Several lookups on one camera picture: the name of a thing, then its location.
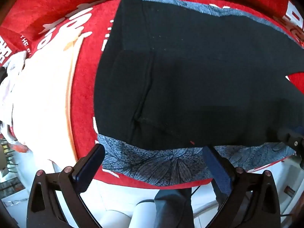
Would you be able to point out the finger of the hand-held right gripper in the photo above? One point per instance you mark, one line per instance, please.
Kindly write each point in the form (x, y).
(293, 142)

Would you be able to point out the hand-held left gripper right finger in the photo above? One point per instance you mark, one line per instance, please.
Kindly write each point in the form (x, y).
(219, 171)

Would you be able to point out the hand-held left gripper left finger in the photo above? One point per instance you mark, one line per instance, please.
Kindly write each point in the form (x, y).
(88, 168)

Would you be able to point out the black pants with patterned trim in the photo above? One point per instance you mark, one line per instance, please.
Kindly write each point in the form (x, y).
(190, 83)

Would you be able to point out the person's leg in grey trousers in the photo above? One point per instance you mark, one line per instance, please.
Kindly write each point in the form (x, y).
(174, 206)

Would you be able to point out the white cloth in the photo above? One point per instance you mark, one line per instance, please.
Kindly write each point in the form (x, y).
(11, 95)

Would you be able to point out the red printed blanket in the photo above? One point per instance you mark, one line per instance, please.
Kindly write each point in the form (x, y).
(90, 33)

